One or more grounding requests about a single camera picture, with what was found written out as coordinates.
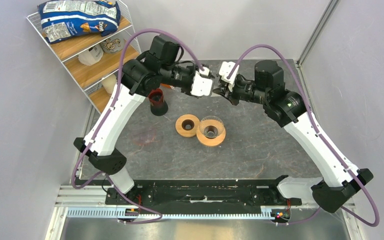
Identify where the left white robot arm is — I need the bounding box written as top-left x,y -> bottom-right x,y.
73,34 -> 211,205

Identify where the clear glass dripper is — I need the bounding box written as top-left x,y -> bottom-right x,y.
198,115 -> 225,139

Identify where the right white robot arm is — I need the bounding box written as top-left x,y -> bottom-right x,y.
213,60 -> 374,213

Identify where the white wire wooden shelf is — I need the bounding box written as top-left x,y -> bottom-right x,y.
26,0 -> 142,113

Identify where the red black dripper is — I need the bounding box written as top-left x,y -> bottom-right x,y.
148,88 -> 169,116

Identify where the cream white bottle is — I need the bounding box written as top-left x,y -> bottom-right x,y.
101,74 -> 117,96

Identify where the white plastic jug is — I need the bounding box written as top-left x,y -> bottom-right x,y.
77,44 -> 104,66

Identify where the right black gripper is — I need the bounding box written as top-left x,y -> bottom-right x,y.
213,75 -> 270,106

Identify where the orange white filter box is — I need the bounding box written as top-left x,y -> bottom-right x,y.
160,83 -> 175,89

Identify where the wooden ring stand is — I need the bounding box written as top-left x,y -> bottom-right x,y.
175,114 -> 200,138
196,129 -> 227,147

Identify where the blue Doritos chip bag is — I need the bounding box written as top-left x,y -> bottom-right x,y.
37,0 -> 122,44

